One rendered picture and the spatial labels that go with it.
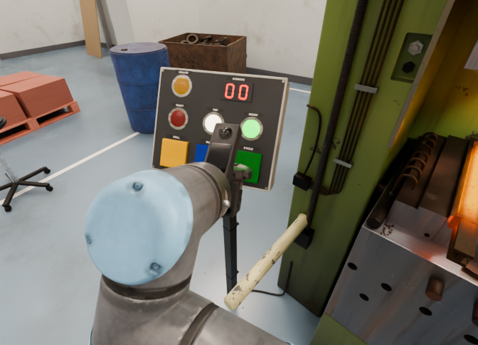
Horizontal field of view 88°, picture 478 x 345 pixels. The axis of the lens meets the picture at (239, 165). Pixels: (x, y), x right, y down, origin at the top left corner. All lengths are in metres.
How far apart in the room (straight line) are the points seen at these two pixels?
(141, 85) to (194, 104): 2.13
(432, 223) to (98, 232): 0.63
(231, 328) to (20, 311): 1.67
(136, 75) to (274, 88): 2.23
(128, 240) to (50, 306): 1.59
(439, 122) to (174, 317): 1.00
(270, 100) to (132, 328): 0.51
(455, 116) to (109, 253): 1.04
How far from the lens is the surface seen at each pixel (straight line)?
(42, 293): 1.89
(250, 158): 0.62
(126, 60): 2.75
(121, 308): 0.28
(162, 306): 0.27
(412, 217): 0.69
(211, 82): 0.67
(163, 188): 0.22
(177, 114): 0.69
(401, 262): 0.71
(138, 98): 2.85
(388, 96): 0.73
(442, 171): 0.82
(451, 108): 1.08
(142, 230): 0.22
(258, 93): 0.63
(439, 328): 0.83
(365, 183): 0.85
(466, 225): 0.64
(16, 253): 2.18
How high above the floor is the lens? 1.38
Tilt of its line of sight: 36 degrees down
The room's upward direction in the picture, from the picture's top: straight up
